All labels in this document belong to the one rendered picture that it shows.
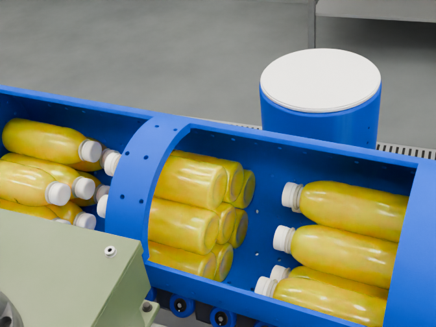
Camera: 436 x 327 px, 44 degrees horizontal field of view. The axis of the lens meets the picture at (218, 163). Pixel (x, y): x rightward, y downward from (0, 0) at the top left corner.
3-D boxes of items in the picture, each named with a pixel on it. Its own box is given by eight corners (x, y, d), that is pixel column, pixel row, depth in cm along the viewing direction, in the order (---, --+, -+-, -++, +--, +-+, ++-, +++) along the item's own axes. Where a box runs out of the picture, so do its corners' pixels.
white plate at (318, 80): (400, 62, 127) (399, 67, 128) (298, 39, 142) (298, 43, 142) (346, 122, 111) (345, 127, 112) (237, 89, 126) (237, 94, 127)
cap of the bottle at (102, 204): (111, 193, 88) (102, 190, 89) (102, 214, 87) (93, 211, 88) (121, 201, 92) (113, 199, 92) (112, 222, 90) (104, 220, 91)
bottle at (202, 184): (233, 174, 86) (135, 154, 93) (220, 159, 80) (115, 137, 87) (220, 216, 84) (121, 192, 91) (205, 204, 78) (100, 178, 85)
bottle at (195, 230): (212, 204, 81) (109, 180, 88) (196, 248, 78) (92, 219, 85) (225, 220, 87) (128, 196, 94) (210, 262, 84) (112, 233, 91)
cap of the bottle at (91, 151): (93, 160, 102) (101, 162, 101) (80, 161, 99) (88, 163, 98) (96, 140, 102) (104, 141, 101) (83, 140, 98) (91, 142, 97)
